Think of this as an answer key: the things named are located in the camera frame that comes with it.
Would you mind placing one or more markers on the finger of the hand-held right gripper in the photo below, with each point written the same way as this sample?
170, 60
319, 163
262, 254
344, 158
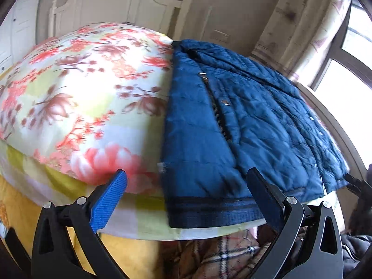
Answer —
353, 180

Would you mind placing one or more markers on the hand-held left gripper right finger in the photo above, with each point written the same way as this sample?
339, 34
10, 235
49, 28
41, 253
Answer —
263, 200

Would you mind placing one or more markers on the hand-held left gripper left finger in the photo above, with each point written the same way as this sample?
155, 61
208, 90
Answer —
109, 200

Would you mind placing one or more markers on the blue quilted jacket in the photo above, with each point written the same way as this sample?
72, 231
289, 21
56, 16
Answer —
247, 122

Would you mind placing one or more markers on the black padded garment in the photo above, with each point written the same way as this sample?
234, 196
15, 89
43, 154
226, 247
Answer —
357, 247

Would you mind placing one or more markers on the yellow daisy bedsheet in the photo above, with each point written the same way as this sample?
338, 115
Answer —
130, 255

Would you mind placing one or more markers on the plaid quilted pants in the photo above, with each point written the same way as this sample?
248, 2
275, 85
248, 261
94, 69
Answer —
209, 255

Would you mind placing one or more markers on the floral blanket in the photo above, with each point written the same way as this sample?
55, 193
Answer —
87, 93

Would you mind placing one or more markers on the dark framed window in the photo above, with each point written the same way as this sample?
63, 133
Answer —
334, 55

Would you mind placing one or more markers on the sailboat print curtain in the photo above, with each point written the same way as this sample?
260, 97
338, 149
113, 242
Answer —
299, 20

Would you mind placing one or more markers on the thin silver pole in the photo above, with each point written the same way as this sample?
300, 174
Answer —
207, 20

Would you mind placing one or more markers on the white wardrobe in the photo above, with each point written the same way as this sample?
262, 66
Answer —
20, 29

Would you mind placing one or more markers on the white wooden headboard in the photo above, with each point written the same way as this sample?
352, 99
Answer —
116, 5

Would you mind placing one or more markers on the beige wall socket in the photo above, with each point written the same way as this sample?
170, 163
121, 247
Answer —
221, 36

